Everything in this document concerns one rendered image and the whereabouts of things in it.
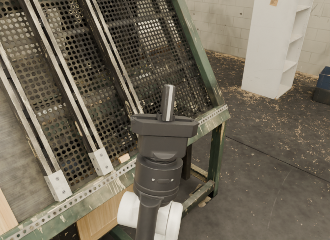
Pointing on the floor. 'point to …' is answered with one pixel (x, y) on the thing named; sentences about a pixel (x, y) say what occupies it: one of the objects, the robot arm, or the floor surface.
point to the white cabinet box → (275, 41)
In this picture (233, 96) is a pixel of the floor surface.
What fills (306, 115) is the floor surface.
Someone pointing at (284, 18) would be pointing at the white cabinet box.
